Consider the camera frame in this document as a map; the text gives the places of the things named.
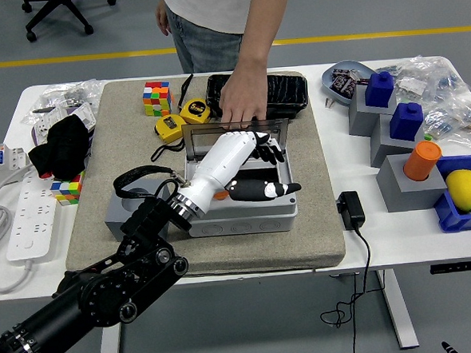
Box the person's left hand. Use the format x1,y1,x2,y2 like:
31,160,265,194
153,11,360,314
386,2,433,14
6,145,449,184
216,61,272,131

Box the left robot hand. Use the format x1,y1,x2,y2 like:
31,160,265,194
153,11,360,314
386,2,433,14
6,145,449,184
172,126,304,220

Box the person's right hand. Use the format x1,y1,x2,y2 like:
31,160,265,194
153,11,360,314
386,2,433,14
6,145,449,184
154,0,172,37

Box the smoky transparent box lid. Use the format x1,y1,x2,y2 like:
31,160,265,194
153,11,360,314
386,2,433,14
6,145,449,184
180,117,293,169

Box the grey electrical junction box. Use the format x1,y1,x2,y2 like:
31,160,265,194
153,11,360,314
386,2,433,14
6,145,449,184
182,156,300,240

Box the person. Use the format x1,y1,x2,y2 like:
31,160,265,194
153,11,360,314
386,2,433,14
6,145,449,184
159,0,262,76

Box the black plastic tray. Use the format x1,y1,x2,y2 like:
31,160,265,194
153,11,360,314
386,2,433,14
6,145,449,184
204,68,311,127

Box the yellow tape measure with print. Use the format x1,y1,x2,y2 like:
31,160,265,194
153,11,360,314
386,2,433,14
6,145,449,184
176,72,213,129

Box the white table leg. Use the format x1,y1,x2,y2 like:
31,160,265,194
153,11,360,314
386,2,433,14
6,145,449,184
94,323,127,353
375,267,422,351

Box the yellow tape measure with window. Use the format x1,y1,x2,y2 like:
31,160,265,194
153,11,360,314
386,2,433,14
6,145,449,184
148,112,192,162

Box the black table control panel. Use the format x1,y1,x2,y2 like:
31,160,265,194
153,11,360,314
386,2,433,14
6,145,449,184
429,260,471,276

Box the colourful puzzle cube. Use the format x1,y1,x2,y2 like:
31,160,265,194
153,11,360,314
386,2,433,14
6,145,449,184
141,80,176,118
49,171,89,208

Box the pale blue bowl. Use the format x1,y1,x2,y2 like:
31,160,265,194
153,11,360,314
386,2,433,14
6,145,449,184
320,58,378,108

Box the grey-brown mat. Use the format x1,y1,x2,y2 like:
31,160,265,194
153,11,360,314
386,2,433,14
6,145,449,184
55,66,348,286

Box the dark wrapped pieces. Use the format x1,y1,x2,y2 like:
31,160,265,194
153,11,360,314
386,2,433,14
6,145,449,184
330,67,370,99

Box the black office chair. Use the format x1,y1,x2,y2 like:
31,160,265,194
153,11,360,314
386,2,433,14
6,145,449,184
20,0,119,43

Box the grey block with round hole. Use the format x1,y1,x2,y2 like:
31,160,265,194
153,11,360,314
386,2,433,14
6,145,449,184
102,184,172,244
374,151,450,214

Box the blue storage bin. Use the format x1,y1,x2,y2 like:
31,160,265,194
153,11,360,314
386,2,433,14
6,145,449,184
430,154,471,236

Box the clear plastic parts bag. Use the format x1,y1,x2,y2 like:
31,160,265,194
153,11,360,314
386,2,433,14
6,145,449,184
19,78,109,126
387,53,471,104
421,97,471,156

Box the blue plastic block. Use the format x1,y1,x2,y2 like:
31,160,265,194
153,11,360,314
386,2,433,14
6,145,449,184
388,101,425,143
363,70,398,109

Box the yellow lemon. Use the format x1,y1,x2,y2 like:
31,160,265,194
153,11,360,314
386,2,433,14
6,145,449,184
445,169,471,214

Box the black cloth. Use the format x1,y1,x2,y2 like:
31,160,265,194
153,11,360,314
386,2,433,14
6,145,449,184
26,113,93,180

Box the white socket plate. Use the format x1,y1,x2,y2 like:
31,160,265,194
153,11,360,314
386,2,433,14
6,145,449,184
34,112,65,136

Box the white power strip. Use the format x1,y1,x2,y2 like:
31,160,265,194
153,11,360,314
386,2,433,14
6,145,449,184
1,171,61,263

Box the white circuit breaker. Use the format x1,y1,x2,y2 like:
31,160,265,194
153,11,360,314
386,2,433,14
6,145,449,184
0,141,35,188

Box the white switch plate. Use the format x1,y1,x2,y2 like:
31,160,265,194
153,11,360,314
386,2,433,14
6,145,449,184
69,103,97,133

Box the black power adapter with cord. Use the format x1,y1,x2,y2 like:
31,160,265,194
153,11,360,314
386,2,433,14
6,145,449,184
313,189,388,353

